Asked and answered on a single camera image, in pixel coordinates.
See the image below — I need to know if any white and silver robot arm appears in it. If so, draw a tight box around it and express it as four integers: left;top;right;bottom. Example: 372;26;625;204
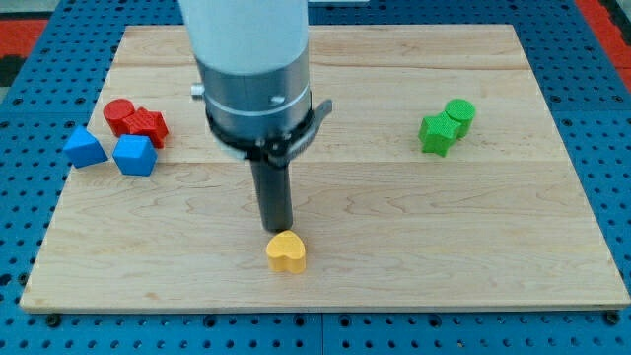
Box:
178;0;312;140

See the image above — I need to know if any yellow heart block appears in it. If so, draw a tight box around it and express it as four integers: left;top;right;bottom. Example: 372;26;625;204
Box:
265;230;307;274

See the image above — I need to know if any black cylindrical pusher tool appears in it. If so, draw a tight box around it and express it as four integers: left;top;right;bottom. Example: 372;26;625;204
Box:
250;161;293;232

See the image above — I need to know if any wooden board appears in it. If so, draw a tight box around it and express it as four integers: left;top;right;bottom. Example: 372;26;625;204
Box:
21;25;630;314

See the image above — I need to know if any green star block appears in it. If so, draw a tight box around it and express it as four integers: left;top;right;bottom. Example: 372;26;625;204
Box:
418;112;461;157

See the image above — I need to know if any green cylinder block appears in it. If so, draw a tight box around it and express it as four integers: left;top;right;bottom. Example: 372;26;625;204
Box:
445;99;476;138

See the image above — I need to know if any red star block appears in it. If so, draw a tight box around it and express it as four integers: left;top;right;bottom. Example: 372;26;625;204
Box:
123;107;169;149

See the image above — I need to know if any red cylinder block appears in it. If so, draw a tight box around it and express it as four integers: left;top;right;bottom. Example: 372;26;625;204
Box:
103;99;135;137

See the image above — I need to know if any blue triangle block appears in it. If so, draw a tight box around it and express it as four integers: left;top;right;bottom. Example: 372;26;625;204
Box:
62;126;108;169

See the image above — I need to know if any black clamp ring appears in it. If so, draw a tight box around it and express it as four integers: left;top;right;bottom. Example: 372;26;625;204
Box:
205;99;334;169

